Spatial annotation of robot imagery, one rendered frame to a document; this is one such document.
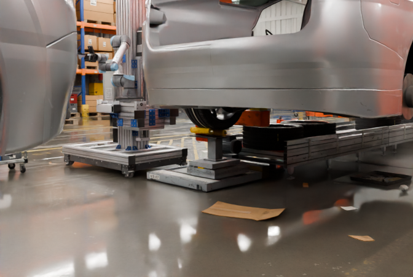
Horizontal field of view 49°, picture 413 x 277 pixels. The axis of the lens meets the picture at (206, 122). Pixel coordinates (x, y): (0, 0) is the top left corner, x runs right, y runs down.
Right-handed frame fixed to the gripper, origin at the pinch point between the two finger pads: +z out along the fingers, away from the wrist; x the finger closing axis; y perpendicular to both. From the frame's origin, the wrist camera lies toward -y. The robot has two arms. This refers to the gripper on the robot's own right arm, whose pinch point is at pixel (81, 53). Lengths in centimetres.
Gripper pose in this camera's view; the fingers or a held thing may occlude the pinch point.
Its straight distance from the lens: 454.9
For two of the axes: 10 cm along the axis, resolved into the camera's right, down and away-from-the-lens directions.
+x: -8.8, -1.7, 4.5
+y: -1.2, 9.8, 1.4
